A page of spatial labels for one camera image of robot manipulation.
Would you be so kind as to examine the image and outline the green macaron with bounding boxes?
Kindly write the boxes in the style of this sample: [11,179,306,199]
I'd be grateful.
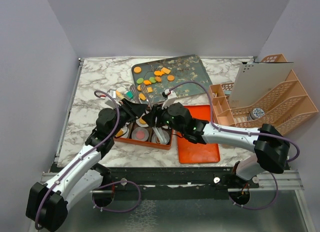
[136,78,144,85]
[149,77,157,84]

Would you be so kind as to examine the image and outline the dark floral serving tray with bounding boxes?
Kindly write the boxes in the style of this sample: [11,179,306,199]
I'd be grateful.
[131,54,212,103]

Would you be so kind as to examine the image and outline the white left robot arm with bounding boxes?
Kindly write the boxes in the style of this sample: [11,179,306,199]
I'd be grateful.
[26,99,148,232]

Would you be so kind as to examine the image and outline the rectangular yellow biscuit upper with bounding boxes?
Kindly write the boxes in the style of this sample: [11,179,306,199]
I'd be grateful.
[161,67,171,75]

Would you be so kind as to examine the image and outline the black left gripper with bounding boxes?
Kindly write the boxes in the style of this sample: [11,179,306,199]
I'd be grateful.
[110,98,148,138]

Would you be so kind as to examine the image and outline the round biscuit cookie front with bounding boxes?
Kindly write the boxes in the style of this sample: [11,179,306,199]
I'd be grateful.
[139,118,147,125]

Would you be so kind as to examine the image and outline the orange fish cookie upper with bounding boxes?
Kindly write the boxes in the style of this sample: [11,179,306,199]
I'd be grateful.
[154,70,165,77]

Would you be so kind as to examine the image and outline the orange fish cookie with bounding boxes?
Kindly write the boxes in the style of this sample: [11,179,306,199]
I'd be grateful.
[154,70,165,77]
[143,80,152,86]

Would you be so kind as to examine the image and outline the green macaron left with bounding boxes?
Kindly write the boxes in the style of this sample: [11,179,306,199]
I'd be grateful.
[136,78,144,85]

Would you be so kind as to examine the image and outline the peach plastic desk organizer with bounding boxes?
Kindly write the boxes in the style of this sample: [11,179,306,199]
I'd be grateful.
[206,53,319,146]

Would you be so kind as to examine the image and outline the small orange flower cookie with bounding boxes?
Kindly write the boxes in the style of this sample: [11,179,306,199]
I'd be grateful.
[155,76,162,83]

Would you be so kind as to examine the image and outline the round biscuit cookie far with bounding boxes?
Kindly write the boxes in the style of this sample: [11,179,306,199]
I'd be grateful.
[133,66,142,74]

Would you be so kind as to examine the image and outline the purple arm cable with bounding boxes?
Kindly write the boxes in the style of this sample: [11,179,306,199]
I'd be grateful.
[162,81,300,211]
[34,89,142,230]

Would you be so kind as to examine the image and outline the green macaron right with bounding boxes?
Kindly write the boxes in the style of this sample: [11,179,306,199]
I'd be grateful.
[149,77,157,84]

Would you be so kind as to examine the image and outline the orange fish cookie left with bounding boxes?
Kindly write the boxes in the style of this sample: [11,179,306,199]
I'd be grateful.
[143,80,152,86]

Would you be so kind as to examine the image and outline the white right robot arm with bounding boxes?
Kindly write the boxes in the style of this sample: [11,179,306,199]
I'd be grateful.
[142,102,290,188]

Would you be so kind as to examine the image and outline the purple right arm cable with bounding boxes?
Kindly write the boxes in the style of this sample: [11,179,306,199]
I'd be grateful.
[162,81,300,211]

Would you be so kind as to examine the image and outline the white perforated board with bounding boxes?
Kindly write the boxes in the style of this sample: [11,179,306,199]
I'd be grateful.
[228,62,294,108]

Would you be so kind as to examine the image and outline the orange cookie tin box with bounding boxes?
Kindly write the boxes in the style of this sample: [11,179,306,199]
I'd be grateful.
[114,117,173,150]

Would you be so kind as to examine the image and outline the small orange wafer stick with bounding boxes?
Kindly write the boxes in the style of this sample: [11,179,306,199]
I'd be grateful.
[115,90,125,100]

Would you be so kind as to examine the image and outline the white paper cupcake liner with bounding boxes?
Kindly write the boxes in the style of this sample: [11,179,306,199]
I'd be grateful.
[114,126,130,139]

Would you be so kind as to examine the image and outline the silver metal tongs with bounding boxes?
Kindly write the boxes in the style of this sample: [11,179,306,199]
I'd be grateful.
[129,83,170,145]

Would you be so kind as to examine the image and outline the blue patterned round jar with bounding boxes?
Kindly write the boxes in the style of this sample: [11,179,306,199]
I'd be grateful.
[247,107,265,121]

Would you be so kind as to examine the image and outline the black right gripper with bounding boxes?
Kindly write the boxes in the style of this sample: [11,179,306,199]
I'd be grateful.
[142,100,185,135]

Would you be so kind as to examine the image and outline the teal grey eraser block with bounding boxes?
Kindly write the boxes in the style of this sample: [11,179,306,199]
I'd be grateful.
[126,91,133,99]

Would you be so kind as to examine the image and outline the orange tin lid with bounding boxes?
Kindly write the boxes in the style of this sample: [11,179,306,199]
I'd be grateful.
[177,105,221,164]

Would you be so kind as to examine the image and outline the orange flower shaped cookie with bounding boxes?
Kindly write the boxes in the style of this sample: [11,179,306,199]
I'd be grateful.
[115,129,125,137]

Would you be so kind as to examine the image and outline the pink round macaron cookie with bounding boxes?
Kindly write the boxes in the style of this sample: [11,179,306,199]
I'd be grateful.
[135,130,146,140]

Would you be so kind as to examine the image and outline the rectangular yellow biscuit front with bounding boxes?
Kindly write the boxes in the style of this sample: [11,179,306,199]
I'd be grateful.
[138,93,147,101]

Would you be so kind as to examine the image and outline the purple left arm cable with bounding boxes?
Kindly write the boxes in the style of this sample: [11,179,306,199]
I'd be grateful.
[34,89,142,230]

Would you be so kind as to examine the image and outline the round biscuit cookie upper right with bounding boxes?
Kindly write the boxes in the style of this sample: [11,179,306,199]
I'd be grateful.
[167,75,175,81]

